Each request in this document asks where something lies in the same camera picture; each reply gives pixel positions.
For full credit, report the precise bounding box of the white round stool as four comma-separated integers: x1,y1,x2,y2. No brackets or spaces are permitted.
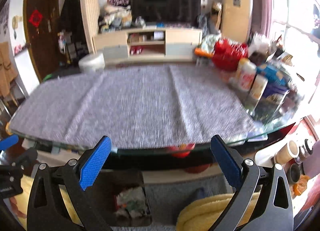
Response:
78,53,105,73

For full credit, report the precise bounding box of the floral cloth pile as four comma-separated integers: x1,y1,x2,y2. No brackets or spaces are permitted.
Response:
200,34,221,54

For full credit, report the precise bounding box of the black television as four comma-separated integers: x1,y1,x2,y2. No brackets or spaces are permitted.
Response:
130,0,201,26

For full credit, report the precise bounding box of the red plastic basket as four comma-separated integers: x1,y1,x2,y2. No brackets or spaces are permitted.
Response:
212,38,248,71

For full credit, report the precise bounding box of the wooden TV cabinet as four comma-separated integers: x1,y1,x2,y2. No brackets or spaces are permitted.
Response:
92,28,202,66

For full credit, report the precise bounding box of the cardboard box panel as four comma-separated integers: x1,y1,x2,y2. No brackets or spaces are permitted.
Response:
221,0,253,43

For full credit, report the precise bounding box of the grey woven table cloth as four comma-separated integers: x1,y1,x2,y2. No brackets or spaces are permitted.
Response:
10,64,255,149

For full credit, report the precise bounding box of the brown wooden door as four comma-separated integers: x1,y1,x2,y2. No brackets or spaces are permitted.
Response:
23,0,66,82

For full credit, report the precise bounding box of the white yellow-cap lotion bottle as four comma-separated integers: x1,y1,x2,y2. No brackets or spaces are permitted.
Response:
236,58,257,92

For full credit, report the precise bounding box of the yellow fluffy blanket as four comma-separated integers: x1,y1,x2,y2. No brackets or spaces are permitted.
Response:
175,191,262,231

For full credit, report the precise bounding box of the orange handle tool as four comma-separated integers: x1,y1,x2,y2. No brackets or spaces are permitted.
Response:
194,48,213,59

